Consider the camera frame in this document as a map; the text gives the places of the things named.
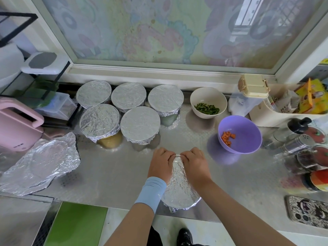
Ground pink electric kettle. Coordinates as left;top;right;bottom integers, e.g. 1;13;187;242
0;97;45;153

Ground beige round object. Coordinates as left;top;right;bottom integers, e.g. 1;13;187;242
238;74;271;99

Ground clear plastic box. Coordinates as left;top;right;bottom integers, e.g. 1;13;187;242
36;92;78;121

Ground yellow bowl with greens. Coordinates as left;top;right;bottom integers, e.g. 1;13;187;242
96;132;124;150

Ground person's left hand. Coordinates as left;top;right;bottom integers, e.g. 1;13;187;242
148;147;176;185

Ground foil-covered bowl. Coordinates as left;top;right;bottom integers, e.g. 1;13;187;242
148;84;185;117
79;103;122;143
76;80;112;109
111;82;147;113

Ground black right shoe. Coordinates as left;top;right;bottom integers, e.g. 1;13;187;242
177;228;194;246

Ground white plate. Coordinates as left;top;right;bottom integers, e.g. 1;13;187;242
0;42;25;89

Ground foil-wrapped bowl being handled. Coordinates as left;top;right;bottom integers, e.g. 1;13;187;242
160;155;202;213

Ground light blue wristband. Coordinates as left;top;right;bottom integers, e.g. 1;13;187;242
134;177;168;213

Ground green floor mat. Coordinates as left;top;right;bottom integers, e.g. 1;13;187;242
43;201;108;246

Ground cream organiser tray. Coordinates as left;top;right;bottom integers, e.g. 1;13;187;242
249;90;328;127

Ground person's left forearm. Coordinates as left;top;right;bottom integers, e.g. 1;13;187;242
105;202;154;246

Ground black trousers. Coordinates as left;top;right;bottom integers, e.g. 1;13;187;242
147;226;164;246

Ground clear glass shaker bottle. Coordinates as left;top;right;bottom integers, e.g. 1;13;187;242
279;129;328;157

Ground patterned case smartphone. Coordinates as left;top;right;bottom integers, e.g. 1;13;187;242
285;195;328;230

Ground glass jar red contents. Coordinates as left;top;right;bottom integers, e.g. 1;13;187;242
296;146;328;172

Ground stainless steel countertop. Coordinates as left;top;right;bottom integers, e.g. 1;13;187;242
0;79;328;246

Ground beige bowl with greens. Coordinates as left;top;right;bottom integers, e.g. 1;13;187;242
190;87;228;120

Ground person's right forearm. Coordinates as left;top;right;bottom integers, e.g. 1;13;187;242
197;177;295;246

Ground black metal rack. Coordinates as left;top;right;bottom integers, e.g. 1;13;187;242
0;12;70;108

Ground stack of aluminium foil sheets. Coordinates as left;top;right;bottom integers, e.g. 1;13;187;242
0;132;81;197

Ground person's right hand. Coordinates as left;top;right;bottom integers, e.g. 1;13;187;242
179;147;212;190

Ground window with cartoon film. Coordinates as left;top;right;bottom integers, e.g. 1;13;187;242
10;0;328;93

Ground mint green bowl chopped greens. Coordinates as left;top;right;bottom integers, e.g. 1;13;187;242
160;114;180;127

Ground purple bowl carrot pieces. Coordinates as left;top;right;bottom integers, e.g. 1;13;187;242
218;115;263;155

